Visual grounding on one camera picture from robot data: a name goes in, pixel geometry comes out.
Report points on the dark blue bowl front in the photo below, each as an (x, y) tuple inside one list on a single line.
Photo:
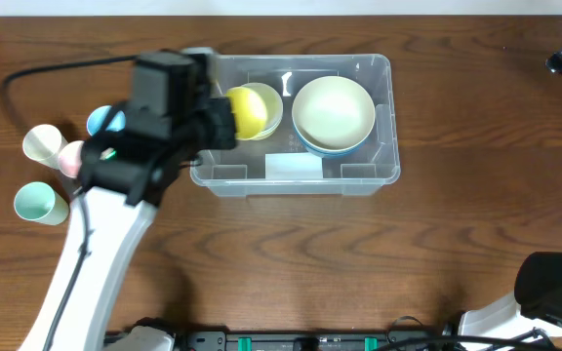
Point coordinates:
[(324, 153)]

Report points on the white label in container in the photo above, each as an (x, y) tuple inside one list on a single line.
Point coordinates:
[(293, 166)]

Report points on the large beige bowl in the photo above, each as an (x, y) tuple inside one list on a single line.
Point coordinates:
[(333, 112)]

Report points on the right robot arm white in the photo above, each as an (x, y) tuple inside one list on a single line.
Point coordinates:
[(531, 315)]

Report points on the light blue cup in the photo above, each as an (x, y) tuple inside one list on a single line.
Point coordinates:
[(97, 117)]

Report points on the pink cup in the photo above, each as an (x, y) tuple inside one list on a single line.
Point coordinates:
[(69, 160)]

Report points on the cream white cup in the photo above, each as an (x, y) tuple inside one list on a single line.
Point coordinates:
[(43, 144)]

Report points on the clear plastic storage container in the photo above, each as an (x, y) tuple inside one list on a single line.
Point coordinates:
[(240, 172)]

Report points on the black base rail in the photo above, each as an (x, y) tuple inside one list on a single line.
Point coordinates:
[(143, 338)]

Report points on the yellow cup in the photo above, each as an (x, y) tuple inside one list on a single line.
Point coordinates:
[(249, 110)]

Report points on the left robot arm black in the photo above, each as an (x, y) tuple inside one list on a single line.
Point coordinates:
[(127, 165)]

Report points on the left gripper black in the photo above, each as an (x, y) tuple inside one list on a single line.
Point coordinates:
[(222, 123)]

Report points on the mint green cup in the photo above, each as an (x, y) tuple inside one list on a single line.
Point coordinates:
[(39, 202)]

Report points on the small white bowl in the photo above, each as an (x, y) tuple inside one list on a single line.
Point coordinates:
[(274, 107)]

